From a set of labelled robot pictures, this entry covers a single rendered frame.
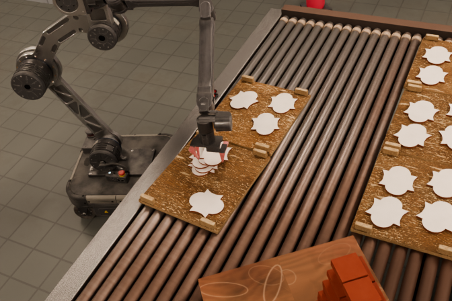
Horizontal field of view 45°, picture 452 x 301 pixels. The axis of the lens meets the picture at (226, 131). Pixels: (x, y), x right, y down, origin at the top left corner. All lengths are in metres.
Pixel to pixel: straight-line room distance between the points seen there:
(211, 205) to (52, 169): 1.97
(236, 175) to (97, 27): 1.02
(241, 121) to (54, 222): 1.55
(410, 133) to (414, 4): 2.92
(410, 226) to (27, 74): 1.95
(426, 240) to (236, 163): 0.75
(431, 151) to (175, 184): 0.98
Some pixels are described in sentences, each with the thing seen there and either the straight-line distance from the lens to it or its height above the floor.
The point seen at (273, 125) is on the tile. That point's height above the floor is 0.94.
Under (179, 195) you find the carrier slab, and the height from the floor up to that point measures 0.94.
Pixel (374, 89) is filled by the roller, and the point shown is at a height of 0.92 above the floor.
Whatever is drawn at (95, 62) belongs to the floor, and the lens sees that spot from 4.70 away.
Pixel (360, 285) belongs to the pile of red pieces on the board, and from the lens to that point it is 1.37.
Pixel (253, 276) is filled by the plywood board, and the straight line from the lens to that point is 1.68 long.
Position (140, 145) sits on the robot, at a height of 0.24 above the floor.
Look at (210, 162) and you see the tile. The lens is 2.10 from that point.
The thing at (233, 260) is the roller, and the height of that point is 0.92.
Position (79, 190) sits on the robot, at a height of 0.24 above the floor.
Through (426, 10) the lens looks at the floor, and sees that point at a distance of 5.01.
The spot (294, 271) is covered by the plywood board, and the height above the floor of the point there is 1.04.
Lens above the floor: 2.44
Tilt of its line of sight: 41 degrees down
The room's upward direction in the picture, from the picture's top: 8 degrees counter-clockwise
